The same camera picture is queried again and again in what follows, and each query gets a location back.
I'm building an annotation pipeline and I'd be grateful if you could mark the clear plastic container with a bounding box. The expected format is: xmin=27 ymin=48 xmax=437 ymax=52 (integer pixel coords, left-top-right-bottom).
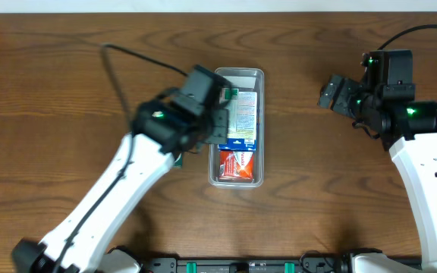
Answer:
xmin=209 ymin=67 xmax=265 ymax=189

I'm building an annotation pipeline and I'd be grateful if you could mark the dark green square box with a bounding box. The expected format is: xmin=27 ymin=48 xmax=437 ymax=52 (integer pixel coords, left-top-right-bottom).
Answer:
xmin=173 ymin=153 xmax=183 ymax=168

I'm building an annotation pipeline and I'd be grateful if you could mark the red orange box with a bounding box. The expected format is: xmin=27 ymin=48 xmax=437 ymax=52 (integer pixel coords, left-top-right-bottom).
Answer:
xmin=218 ymin=150 xmax=254 ymax=180

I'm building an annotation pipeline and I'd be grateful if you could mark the white green medicine box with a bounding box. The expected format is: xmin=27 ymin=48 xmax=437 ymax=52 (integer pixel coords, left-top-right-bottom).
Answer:
xmin=220 ymin=88 xmax=239 ymax=133

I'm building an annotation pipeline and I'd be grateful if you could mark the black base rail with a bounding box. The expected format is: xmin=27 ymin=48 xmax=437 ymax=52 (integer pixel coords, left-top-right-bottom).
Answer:
xmin=104 ymin=256 xmax=424 ymax=273

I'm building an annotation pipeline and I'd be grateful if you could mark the blue tall box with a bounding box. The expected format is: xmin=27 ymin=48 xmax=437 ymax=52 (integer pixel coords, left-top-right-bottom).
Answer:
xmin=218 ymin=88 xmax=258 ymax=151

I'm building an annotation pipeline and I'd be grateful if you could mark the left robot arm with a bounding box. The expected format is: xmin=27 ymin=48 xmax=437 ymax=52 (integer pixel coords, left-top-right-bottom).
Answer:
xmin=11 ymin=99 xmax=228 ymax=272

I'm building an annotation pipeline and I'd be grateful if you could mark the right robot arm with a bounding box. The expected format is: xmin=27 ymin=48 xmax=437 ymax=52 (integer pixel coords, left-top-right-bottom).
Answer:
xmin=318 ymin=75 xmax=437 ymax=272

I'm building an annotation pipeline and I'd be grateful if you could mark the left black cable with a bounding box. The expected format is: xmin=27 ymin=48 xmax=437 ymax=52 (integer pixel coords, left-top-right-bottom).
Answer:
xmin=51 ymin=42 xmax=189 ymax=273

